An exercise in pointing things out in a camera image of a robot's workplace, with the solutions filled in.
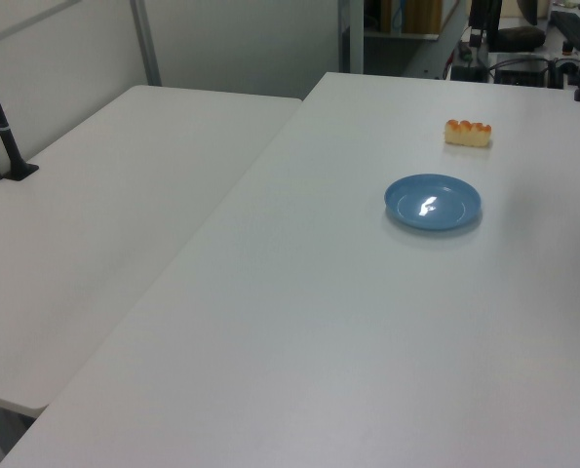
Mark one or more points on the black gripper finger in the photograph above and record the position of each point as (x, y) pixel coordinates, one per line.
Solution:
(493, 35)
(476, 39)

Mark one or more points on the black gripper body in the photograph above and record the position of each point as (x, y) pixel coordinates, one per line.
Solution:
(484, 11)

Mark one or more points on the orange glazed bread loaf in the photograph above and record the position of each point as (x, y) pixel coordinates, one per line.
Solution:
(467, 137)

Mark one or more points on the blue round plate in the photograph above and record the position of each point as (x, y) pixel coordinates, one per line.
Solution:
(413, 214)

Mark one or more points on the dark brown bag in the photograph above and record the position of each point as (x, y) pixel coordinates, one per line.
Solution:
(522, 39)

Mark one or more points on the black electronics box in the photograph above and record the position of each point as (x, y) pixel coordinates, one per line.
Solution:
(521, 73)

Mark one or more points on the wooden cabinet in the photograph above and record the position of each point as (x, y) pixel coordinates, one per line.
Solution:
(426, 14)

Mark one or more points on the black cylindrical device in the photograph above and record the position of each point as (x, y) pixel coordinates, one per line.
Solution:
(561, 73)

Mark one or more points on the black keyboard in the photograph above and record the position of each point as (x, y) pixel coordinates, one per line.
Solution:
(574, 29)

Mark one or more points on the grey metal rack upright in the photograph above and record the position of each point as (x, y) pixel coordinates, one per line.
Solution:
(353, 34)

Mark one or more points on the white side table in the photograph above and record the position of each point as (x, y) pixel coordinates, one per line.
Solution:
(124, 195)

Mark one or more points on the grey metal partition post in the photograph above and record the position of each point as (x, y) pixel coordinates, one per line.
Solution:
(146, 49)

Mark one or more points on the black camera stand pole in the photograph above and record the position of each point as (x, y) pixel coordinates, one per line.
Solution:
(22, 171)

